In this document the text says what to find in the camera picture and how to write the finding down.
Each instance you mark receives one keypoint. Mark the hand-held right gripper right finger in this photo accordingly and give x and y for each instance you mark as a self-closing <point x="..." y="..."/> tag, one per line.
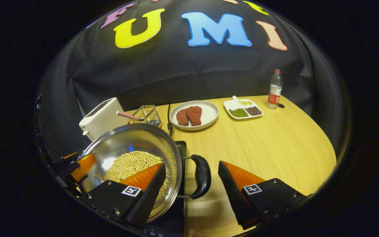
<point x="234" y="197"/>

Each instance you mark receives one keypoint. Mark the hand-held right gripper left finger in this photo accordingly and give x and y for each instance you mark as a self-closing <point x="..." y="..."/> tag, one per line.
<point x="146" y="200"/>

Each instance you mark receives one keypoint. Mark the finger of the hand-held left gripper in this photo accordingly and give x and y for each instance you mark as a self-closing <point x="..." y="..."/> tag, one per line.
<point x="84" y="166"/>
<point x="66" y="158"/>

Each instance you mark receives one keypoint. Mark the black induction cooktop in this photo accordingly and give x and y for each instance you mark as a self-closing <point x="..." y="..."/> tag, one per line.
<point x="173" y="214"/>

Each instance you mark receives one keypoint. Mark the pile of yellow soybeans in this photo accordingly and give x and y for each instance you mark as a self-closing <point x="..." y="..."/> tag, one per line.
<point x="130" y="164"/>

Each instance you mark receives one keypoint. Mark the white toaster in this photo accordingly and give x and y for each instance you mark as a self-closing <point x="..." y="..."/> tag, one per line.
<point x="102" y="120"/>

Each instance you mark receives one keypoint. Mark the pink striped straw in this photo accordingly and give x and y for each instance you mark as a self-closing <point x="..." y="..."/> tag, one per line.
<point x="127" y="115"/>

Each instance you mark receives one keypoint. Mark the green mung beans heap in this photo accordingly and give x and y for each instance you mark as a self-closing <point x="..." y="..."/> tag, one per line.
<point x="238" y="113"/>

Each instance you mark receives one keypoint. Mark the white oval plate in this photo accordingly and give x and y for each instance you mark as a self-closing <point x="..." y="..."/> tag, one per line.
<point x="209" y="113"/>

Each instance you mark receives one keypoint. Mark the dark red beans heap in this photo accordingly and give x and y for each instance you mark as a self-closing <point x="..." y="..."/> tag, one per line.
<point x="254" y="111"/>

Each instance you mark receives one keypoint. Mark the red meat piece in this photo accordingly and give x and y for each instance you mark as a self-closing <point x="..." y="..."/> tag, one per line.
<point x="194" y="115"/>
<point x="182" y="117"/>

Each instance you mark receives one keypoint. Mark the white divided dish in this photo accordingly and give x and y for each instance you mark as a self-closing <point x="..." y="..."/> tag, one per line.
<point x="235" y="105"/>

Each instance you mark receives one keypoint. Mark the small pale beans heap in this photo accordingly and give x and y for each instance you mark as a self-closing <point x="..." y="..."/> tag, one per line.
<point x="245" y="103"/>

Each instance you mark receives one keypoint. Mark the clear water bottle red label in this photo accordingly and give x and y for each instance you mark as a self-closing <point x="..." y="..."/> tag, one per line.
<point x="274" y="93"/>

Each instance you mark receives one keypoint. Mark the black backdrop cloth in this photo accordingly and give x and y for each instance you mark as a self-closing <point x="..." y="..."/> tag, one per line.
<point x="176" y="72"/>

